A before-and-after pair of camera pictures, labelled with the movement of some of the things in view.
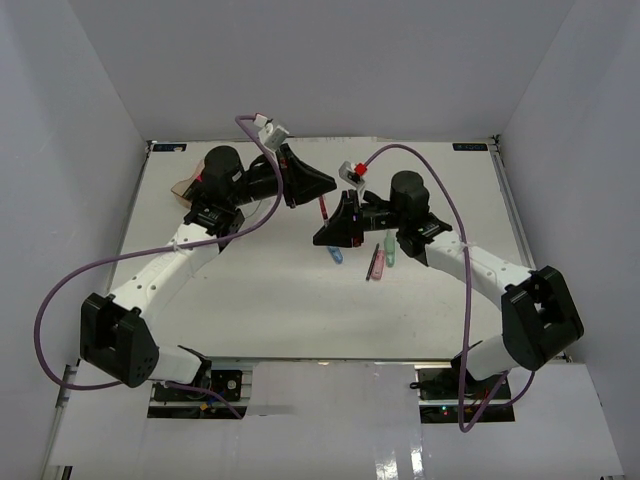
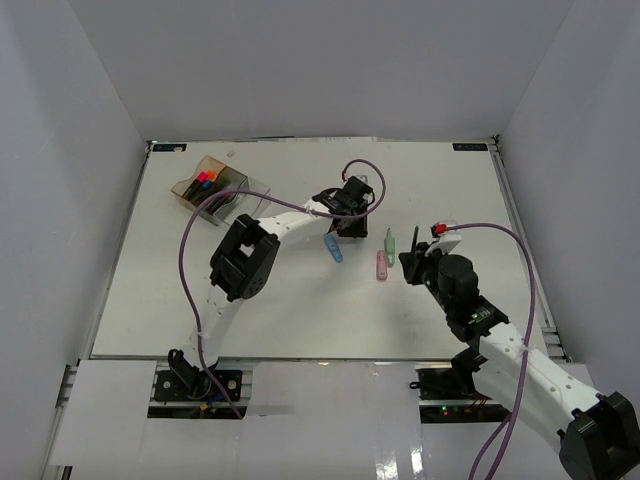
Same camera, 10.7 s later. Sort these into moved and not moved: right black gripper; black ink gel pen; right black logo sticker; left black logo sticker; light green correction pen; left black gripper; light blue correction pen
Moved: right black gripper; black ink gel pen; left black gripper
Not moved: left black logo sticker; right black logo sticker; light green correction pen; light blue correction pen
